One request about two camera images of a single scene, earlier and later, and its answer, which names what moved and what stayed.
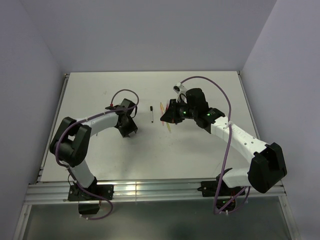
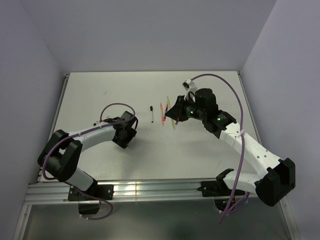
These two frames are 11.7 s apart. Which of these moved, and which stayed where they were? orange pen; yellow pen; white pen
Moved: yellow pen
Stayed: orange pen; white pen
